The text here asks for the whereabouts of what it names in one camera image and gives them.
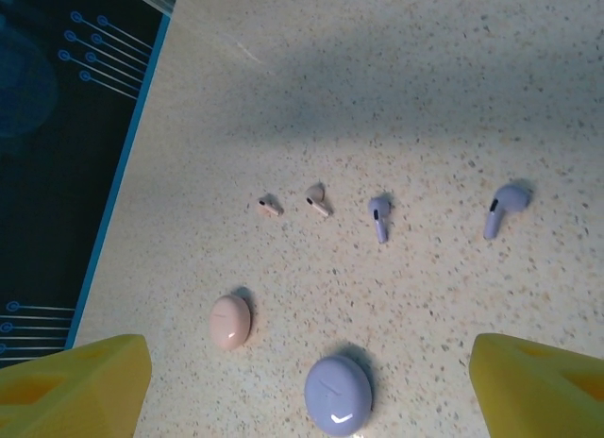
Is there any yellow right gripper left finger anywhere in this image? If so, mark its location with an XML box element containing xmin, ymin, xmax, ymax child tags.
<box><xmin>0</xmin><ymin>333</ymin><xmax>153</xmax><ymax>438</ymax></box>

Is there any purple wireless earbud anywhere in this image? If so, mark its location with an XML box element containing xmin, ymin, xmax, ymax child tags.
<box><xmin>482</xmin><ymin>183</ymin><xmax>531</xmax><ymax>242</ymax></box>

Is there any small dark screw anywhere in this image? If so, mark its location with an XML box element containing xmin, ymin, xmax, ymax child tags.
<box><xmin>366</xmin><ymin>194</ymin><xmax>392</xmax><ymax>244</ymax></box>

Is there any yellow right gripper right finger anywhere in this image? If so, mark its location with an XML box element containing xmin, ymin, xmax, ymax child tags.
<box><xmin>471</xmin><ymin>332</ymin><xmax>604</xmax><ymax>438</ymax></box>

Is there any pink earbud charging case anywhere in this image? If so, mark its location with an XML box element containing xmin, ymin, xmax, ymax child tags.
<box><xmin>208</xmin><ymin>293</ymin><xmax>252</xmax><ymax>351</ymax></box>

